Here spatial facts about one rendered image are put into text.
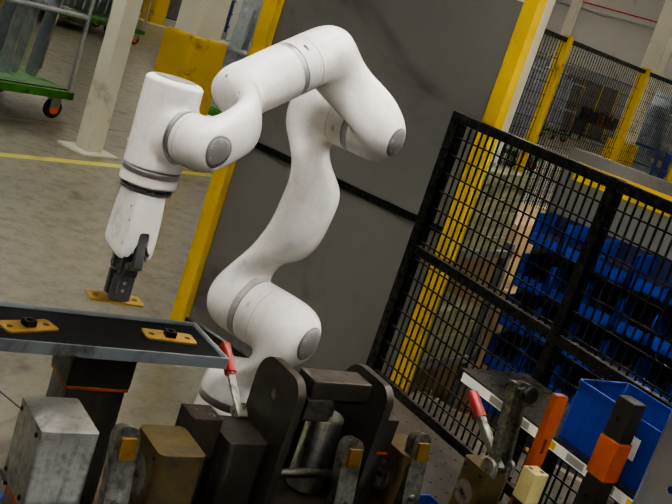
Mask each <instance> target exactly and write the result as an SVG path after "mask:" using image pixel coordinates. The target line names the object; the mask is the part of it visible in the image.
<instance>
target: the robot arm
mask: <svg viewBox="0 0 672 504"><path fill-rule="evenodd" d="M203 93H204V92H203V89H202V88H201V87H200V86H198V85H197V84H195V83H193V82H191V81H189V80H186V79H183V78H180V77H177V76H174V75H170V74H166V73H160V72H149V73H147V74H146V76H145V80H144V83H143V87H142V91H141V94H140V98H139V102H138V106H137V109H136V113H135V117H134V120H133V124H132V128H131V131H130V135H129V139H128V143H127V146H126V150H125V154H124V157H123V161H122V165H121V169H120V172H119V176H120V177H121V181H120V184H121V187H120V190H119V192H118V195H117V197H116V200H115V203H114V206H113V209H112V212H111V215H110V219H109V222H108V225H107V228H106V232H105V239H106V241H107V242H108V244H109V245H110V247H111V248H112V249H113V255H112V258H111V263H110V265H111V266H114V267H110V268H109V271H108V275H107V279H106V282H105V286H104V291H105V292H106V293H108V298H109V299H112V300H119V301H126V302H127V301H129V299H130V295H131V292H132V288H133V285H134V281H135V278H136V277H137V273H138V272H141V271H142V267H143V261H144V262H147V261H149V260H150V259H151V257H152V254H153V251H154V248H155V245H156V241H157V237H158V233H159V229H160V225H161V220H162V215H163V210H164V205H165V199H166V198H170V197H171V194H172V192H173V191H175V190H176V188H177V184H178V181H179V177H180V174H181V170H182V167H183V166H184V167H186V168H188V169H190V170H193V171H196V172H202V173H206V172H212V171H216V170H218V169H221V168H223V167H225V166H227V165H229V164H231V163H233V162H235V161H237V160H238V159H240V158H242V157H243V156H245V155H246V154H248V153H249V152H250V151H251V150H252V149H253V148H254V147H255V146H256V144H257V142H258V140H259V138H260V135H261V130H262V113H264V112H266V111H268V110H271V109H273V108H275V107H277V106H279V105H281V104H284V103H286V102H288V101H290V102H289V105H288V108H287V113H286V129H287V134H288V139H289V145H290V151H291V172H290V177H289V180H288V183H287V185H286V188H285V190H284V193H283V195H282V198H281V200H280V202H279V204H278V207H277V209H276V211H275V213H274V215H273V217H272V219H271V221H270V223H269V224H268V226H267V227H266V229H265V230H264V232H263V233H262V234H261V235H260V237H259V238H258V239H257V240H256V242H255V243H254V244H253V245H252V246H251V247H250V248H249V249H248V250H246V251H245V252H244V253H243V254H242V255H241V256H239V257H238V258H237V259H236V260H234V261H233V262H232V263H231V264H230V265H228V266H227V267H226V268H225V269H224V270H223V271H222V272H221V273H220V274H219V275H218V276H217V277H216V278H215V280H214V281H213V283H212V284H211V286H210V288H209V291H208V294H207V309H208V312H209V314H210V316H211V317H212V319H213V320H214V321H215V323H216V324H218V325H219V326H220V327H221V328H223V329H224V330H226V331H227V332H229V333H230V334H232V335H234V336H235V337H237V338H238V339H240V340H241V341H243V342H244V343H246V344H247V345H249V346H250V347H252V350H253V351H252V354H251V356H250V357H249V358H244V357H237V356H233V357H234V362H235V366H236V371H237V373H236V374H235V377H236V382H237V386H238V391H239V395H240V400H241V403H245V404H246V402H247V399H248V396H249V393H250V390H251V387H252V383H253V380H254V377H255V374H256V371H257V369H258V367H259V365H260V363H261V362H262V361H263V360H264V359H265V358H267V357H270V356H273V357H280V358H283V359H284V360H285V361H286V362H287V363H288V364H289V365H290V366H291V367H292V368H294V367H296V366H298V365H300V364H301V363H303V362H305V361H306V360H308V359H309V358H310V357H311V356H312V355H313V354H314V353H315V351H316V349H317V347H318V345H319V342H320V338H321V323H320V320H319V318H318V316H317V314H316V313H315V312H314V310H313V309H312V308H311V307H309V306H308V305H307V304H305V303H304V302H303V301H301V300H299V299H298V298H296V297H295V296H293V295H291V294H290V293H288V292H286V291H285V290H283V289H281V288H280V287H278V286H276V285H275V284H273V283H271V278H272V276H273V274H274V273H275V271H276V270H277V269H278V268H279V267H281V266H282V265H284V264H288V263H292V262H297V261H300V260H302V259H304V258H306V257H307V256H309V255H310V254H311V253H312V252H313V251H314V250H315V249H316V248H317V247H318V246H319V244H320V243H321V241H322V239H323V237H324V236H325V234H326V232H327V230H328V228H329V225H330V223H331V221H332V219H333V216H334V214H335V212H336V209H337V207H338V204H339V199H340V190H339V185H338V182H337V179H336V177H335V174H334V171H333V168H332V165H331V161H330V149H331V146H332V144H334V145H336V146H338V147H340V148H342V149H344V150H346V151H349V152H351V153H353V154H355V155H357V156H359V157H361V158H364V159H367V160H371V161H384V160H387V159H390V158H391V157H393V156H395V155H396V154H397V153H398V152H399V150H400V149H401V148H402V147H403V143H404V141H405V136H406V127H405V122H404V118H403V115H402V113H401V111H400V108H399V106H398V105H397V103H396V101H395V100H394V98H393V97H392V96H391V94H390V93H389V92H388V91H387V89H386V88H385V87H384V86H383V85H382V84H381V83H380V82H379V81H378V80H377V79H376V77H375V76H374V75H373V74H372V73H371V72H370V70H369V69H368V68H367V66H366V65H365V63H364V61H363V59H362V57H361V55H360V53H359V51H358V48H357V46H356V44H355V42H354V40H353V38H352V37H351V35H350V34H349V33H348V32H347V31H345V30H344V29H342V28H340V27H337V26H332V25H325V26H319V27H315V28H313V29H310V30H307V31H305V32H303V33H300V34H298V35H296V36H293V37H291V38H289V39H286V40H284V41H282V42H279V43H277V44H274V45H272V46H270V47H268V48H265V49H263V50H261V51H259V52H257V53H254V54H252V55H250V56H248V57H245V58H243V59H241V60H239V61H236V62H234V63H232V64H230V65H228V66H226V67H225V68H223V69H222V70H221V71H220V72H219V73H218V74H217V75H216V76H215V77H214V79H213V81H212V85H211V95H212V98H213V100H214V102H215V104H216V106H217V107H218V108H219V110H220V111H221V112H222V113H221V114H218V115H215V116H203V115H201V114H200V113H199V107H200V104H201V100H202V96H203ZM133 254H134V255H133ZM131 261H132V262H131ZM193 404H202V405H211V406H212V408H213V409H214V410H215V411H216V412H217V414H218V415H224V416H232V415H231V411H230V408H231V406H232V405H233V401H232V396H231V391H230V387H229V382H228V377H227V376H225V374H224V370H223V369H216V368H207V369H206V371H205V374H204V376H203V379H202V381H201V384H200V387H199V389H198V392H197V394H196V397H195V400H194V403H193Z"/></svg>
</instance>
